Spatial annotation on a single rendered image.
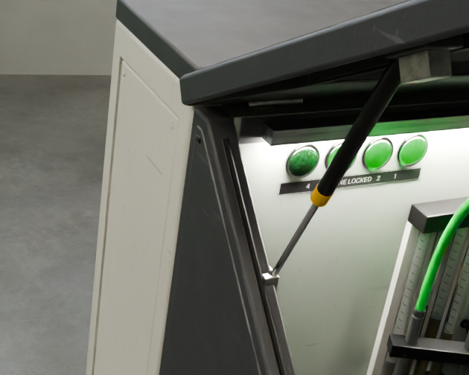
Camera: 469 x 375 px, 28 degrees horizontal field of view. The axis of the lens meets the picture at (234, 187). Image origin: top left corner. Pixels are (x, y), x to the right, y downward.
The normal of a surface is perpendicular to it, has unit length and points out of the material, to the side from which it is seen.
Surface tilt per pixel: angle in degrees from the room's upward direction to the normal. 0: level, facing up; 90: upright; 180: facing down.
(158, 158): 90
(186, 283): 90
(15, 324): 0
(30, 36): 90
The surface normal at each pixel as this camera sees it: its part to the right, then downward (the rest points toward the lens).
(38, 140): 0.14, -0.87
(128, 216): -0.88, 0.10
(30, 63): 0.33, 0.48
